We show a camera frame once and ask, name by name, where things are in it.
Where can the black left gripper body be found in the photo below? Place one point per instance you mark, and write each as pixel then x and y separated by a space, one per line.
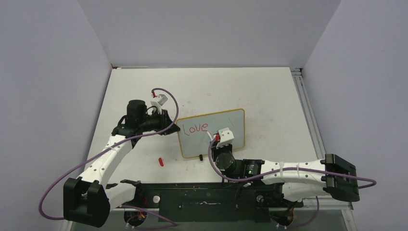
pixel 157 121

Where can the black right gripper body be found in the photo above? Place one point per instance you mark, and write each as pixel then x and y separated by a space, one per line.
pixel 228 147

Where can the yellow framed small whiteboard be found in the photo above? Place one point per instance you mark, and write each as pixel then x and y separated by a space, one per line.
pixel 194 132

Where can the red marker cap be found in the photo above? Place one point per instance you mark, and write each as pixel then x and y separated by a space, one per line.
pixel 161 162

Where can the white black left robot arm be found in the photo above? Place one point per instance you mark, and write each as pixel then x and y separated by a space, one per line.
pixel 87 199

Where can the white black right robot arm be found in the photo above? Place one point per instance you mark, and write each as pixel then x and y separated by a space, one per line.
pixel 332 175

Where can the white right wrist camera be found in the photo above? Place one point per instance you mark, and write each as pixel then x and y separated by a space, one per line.
pixel 224 137

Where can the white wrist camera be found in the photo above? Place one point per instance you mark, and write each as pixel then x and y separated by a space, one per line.
pixel 224 137
pixel 158 101

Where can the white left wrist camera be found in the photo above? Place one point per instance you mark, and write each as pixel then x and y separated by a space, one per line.
pixel 158 101

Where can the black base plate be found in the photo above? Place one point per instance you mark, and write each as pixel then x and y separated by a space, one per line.
pixel 213 202

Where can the aluminium rail at table edge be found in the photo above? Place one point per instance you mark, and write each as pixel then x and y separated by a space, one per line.
pixel 308 112

